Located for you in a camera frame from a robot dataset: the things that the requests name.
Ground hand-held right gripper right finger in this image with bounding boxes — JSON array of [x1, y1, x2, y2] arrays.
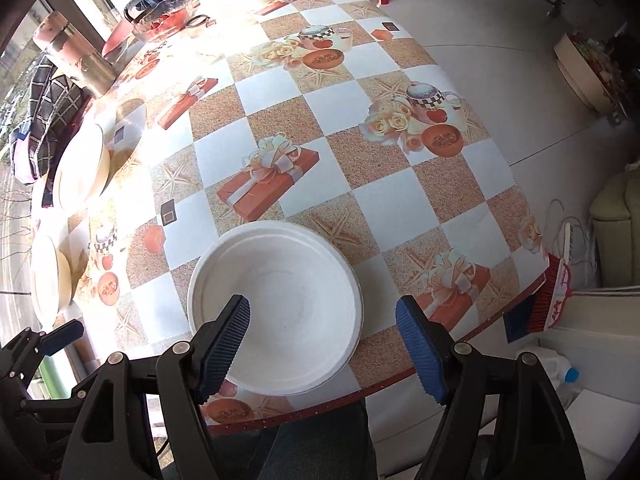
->
[[395, 295, 587, 480]]

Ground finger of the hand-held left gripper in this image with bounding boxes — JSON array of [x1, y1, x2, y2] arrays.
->
[[0, 319, 86, 397]]

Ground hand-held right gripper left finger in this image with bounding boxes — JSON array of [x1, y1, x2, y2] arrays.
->
[[59, 294, 252, 480]]

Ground white bowl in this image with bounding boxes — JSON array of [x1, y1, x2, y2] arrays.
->
[[29, 232, 76, 326], [52, 122, 112, 211], [187, 220, 364, 396]]

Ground person's blue jeans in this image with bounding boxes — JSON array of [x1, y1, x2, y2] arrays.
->
[[210, 400, 378, 480]]

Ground white plastic jug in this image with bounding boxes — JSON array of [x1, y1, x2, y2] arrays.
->
[[537, 345, 581, 397]]

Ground red white broom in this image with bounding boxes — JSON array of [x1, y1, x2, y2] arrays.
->
[[530, 255, 573, 333]]

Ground printed checkered tablecloth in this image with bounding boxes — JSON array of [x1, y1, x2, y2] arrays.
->
[[30, 0, 548, 436]]

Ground white foam box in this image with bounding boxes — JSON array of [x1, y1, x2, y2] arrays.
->
[[547, 285, 640, 480]]

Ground checkered navy pink cloth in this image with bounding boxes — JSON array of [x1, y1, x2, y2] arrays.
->
[[10, 55, 93, 186]]

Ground cream sofa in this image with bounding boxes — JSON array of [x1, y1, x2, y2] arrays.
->
[[589, 167, 640, 286]]

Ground pink peeling metal bottle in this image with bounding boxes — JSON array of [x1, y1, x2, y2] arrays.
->
[[34, 10, 118, 98]]

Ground cream round basket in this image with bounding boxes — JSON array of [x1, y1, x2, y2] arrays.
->
[[554, 32, 618, 116]]

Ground pile of red cherry tomatoes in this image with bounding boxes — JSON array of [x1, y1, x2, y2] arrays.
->
[[149, 12, 185, 32]]

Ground clear glass bowl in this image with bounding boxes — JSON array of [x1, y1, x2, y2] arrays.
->
[[131, 0, 200, 43]]

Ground white cable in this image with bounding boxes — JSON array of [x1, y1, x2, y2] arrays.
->
[[547, 200, 598, 271]]

